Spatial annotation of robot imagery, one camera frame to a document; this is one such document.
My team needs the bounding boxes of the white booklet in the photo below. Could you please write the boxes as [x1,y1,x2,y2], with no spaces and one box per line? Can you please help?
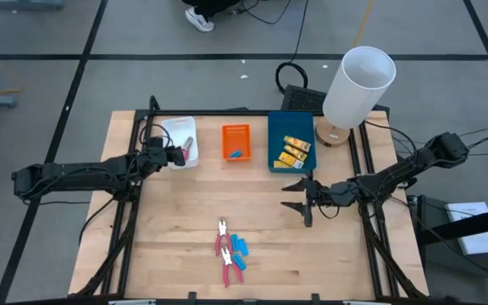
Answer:
[444,201,488,256]

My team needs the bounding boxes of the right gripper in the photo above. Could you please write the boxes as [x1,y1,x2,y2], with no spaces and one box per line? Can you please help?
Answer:
[279,177,358,228]

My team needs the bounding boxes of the coiled black floor cable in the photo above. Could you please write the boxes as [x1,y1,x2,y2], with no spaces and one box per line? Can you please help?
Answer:
[274,0,311,95]

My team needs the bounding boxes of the person's leg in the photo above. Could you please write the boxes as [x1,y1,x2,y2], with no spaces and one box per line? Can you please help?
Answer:
[181,0,244,19]

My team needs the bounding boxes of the orange plastic basket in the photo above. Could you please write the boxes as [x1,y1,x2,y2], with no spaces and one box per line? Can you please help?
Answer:
[221,123,254,163]

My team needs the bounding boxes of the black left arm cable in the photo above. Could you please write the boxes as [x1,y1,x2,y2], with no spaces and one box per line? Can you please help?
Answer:
[77,121,174,247]

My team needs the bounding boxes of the yellow green crayon box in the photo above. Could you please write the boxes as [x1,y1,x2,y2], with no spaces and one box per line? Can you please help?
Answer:
[273,159,306,170]
[277,151,301,169]
[283,144,309,163]

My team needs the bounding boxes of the black perforated box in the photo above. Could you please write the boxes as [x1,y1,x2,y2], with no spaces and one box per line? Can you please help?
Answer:
[280,84,329,114]

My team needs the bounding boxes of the white plastic bin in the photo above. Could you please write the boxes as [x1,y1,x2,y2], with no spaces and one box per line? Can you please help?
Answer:
[160,115,201,170]

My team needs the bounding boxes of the person's shoe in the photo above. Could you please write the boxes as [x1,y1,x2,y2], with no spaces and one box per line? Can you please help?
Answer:
[184,6,216,34]

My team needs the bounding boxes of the black side table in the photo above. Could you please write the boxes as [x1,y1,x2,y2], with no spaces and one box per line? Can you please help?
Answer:
[413,193,488,297]

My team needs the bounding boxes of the white shade table lamp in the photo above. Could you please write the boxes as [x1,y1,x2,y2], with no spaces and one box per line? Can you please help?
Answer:
[314,45,397,148]

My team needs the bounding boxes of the yellow packets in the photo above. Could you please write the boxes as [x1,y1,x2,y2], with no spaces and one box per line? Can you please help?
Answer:
[283,135,313,153]

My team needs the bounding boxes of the black aluminium table frame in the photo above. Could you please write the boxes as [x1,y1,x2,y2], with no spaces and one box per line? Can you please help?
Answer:
[69,95,430,300]

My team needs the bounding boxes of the blue plastic bin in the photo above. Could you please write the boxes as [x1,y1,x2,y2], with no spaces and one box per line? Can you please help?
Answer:
[267,110,318,175]

